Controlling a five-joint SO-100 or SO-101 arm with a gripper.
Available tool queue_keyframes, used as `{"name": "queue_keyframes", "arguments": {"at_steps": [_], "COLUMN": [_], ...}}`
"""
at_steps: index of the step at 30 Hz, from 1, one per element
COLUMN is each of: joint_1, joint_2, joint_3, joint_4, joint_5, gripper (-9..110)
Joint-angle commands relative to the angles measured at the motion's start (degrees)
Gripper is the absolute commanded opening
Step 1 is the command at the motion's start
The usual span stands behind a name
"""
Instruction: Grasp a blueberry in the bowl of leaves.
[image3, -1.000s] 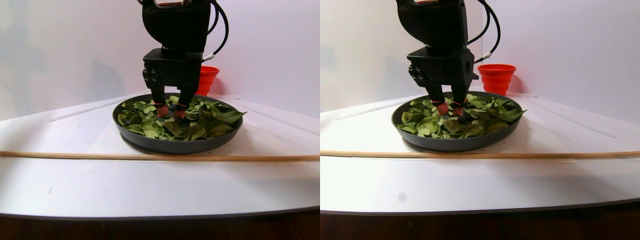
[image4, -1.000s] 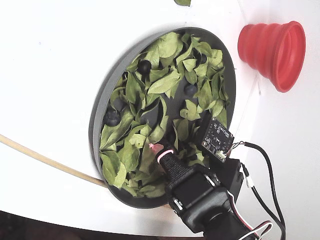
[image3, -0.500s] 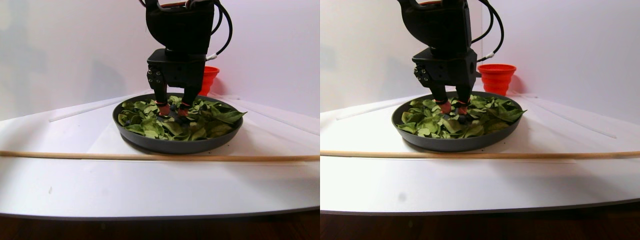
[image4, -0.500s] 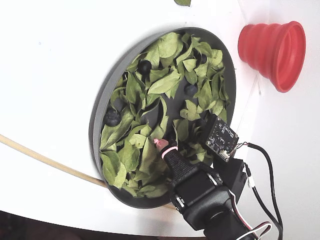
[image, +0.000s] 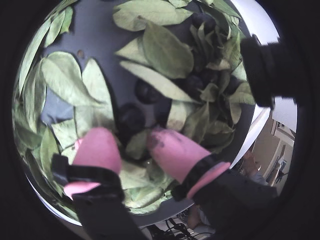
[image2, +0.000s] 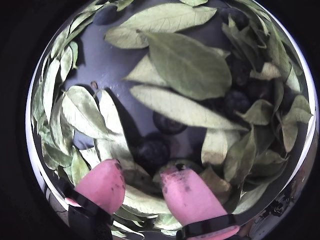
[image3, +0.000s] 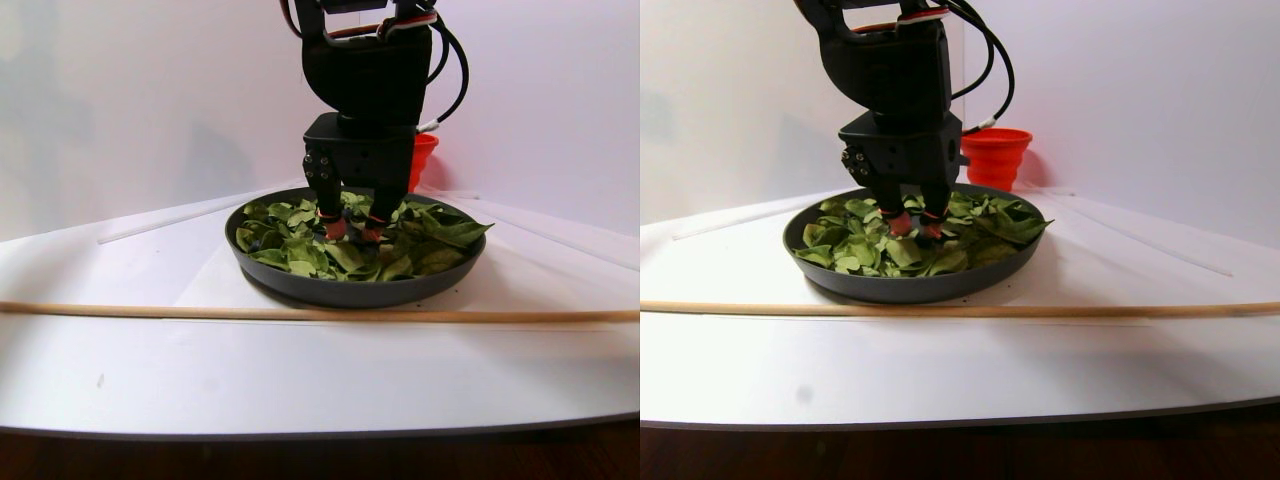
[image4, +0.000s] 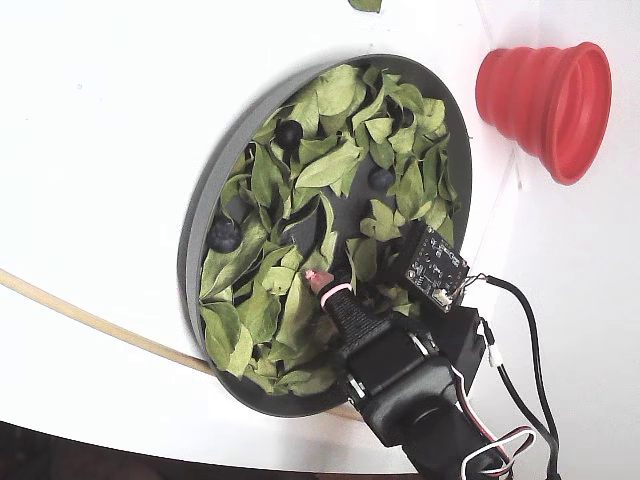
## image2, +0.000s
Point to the green leaf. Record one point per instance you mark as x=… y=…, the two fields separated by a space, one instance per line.
x=193 y=2
x=297 y=110
x=180 y=107
x=258 y=112
x=142 y=200
x=266 y=71
x=252 y=197
x=215 y=183
x=187 y=65
x=110 y=115
x=60 y=132
x=240 y=40
x=160 y=25
x=66 y=62
x=215 y=146
x=80 y=167
x=82 y=112
x=267 y=162
x=147 y=72
x=240 y=155

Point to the pink tipped gripper finger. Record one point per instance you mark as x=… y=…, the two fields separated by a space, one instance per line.
x=192 y=200
x=102 y=185

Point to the dark blueberry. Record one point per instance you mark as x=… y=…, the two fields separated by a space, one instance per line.
x=240 y=72
x=170 y=125
x=152 y=152
x=237 y=17
x=260 y=88
x=236 y=101

